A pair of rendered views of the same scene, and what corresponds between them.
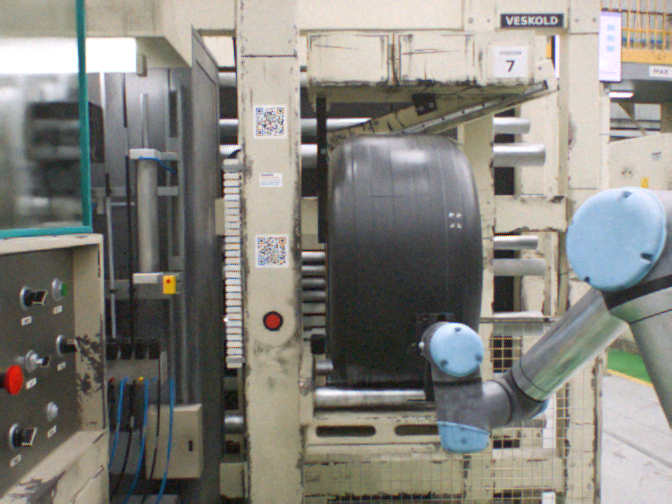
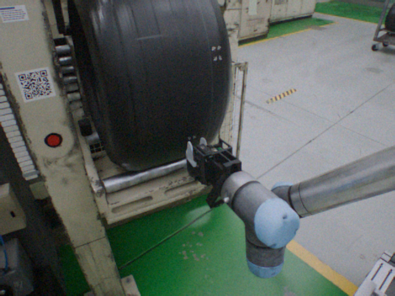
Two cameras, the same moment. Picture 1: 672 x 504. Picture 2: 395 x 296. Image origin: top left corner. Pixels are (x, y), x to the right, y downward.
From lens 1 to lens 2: 0.79 m
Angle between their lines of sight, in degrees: 41
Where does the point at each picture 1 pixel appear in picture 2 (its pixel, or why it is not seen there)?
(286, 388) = (78, 180)
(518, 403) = not seen: hidden behind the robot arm
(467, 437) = (276, 271)
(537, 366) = (318, 205)
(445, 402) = (262, 257)
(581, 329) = (369, 192)
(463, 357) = (287, 235)
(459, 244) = (221, 74)
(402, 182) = (165, 18)
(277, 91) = not seen: outside the picture
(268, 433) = (72, 209)
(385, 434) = (158, 197)
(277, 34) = not seen: outside the picture
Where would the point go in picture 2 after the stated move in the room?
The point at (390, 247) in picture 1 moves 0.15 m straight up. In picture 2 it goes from (165, 88) to (160, 12)
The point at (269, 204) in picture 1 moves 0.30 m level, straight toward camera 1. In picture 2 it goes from (20, 40) to (37, 86)
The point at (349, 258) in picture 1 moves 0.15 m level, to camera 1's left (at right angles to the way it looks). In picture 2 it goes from (126, 104) to (50, 122)
